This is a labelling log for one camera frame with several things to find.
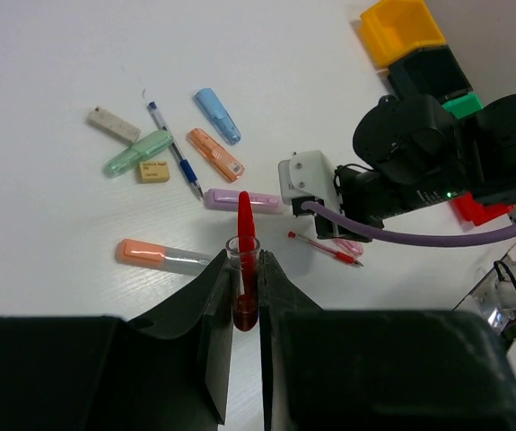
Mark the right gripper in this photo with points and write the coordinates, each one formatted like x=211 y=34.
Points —
x=420 y=155

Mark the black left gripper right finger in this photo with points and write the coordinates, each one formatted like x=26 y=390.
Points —
x=377 y=369

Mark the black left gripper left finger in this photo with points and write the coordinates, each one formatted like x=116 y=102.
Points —
x=166 y=369

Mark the red pen cap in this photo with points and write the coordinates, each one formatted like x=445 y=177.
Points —
x=243 y=259

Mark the red gel pen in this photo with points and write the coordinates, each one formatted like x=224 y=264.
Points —
x=335 y=254

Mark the green bin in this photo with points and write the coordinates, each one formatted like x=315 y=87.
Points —
x=464 y=106

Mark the red bin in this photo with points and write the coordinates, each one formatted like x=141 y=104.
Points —
x=471 y=213

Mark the black bin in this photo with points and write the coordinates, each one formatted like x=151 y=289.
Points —
x=434 y=71

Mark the orange capped clear highlighter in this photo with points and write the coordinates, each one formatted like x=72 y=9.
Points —
x=157 y=257

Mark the yellow bin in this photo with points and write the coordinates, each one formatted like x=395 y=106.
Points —
x=392 y=29

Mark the orange translucent highlighter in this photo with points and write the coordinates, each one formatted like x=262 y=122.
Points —
x=216 y=155

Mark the yellow eraser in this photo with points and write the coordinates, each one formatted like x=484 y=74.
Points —
x=153 y=172

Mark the blue gel pen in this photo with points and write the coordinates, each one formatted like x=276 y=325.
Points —
x=183 y=162

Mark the blue highlighter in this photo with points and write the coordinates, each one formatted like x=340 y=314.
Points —
x=207 y=100

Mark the green highlighter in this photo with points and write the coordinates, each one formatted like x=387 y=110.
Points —
x=141 y=151

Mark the grey white eraser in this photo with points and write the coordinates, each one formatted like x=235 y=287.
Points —
x=113 y=125

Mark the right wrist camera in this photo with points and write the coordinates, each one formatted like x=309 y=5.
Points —
x=307 y=176

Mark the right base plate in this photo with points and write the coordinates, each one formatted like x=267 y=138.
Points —
x=493 y=296

